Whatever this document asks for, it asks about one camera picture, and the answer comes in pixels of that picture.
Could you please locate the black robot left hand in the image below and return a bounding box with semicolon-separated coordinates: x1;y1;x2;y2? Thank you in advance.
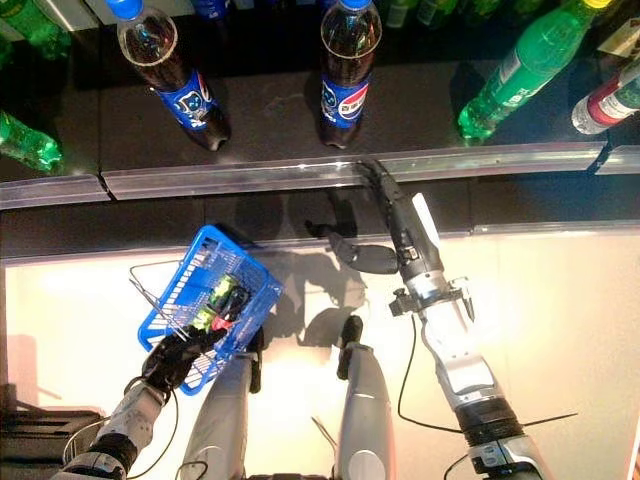
141;324;226;394

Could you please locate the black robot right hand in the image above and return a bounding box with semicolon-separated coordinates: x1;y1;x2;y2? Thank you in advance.
327;159;446;282

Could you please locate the blue plastic shopping basket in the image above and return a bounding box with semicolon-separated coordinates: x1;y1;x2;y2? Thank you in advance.
128;223;285;396

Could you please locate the green drink container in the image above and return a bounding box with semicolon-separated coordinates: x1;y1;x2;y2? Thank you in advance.
192;273;239;331

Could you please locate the black floor equipment box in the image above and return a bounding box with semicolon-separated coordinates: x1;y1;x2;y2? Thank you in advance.
0;382;106;480

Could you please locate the silver robot right leg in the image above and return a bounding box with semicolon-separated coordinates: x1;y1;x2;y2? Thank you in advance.
333;314;396;480

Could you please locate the clear water bottle red cap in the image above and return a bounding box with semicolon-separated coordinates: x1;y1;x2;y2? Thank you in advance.
571;59;640;136

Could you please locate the small yellow snack pack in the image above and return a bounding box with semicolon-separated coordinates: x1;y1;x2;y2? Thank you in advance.
597;19;640;61

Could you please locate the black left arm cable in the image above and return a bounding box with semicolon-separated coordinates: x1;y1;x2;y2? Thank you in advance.
62;389;181;480

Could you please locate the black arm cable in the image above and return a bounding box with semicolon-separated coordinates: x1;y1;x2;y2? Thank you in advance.
62;389;181;480
397;314;481;480

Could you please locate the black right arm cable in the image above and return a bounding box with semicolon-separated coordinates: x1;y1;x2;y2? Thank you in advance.
397;314;481;480

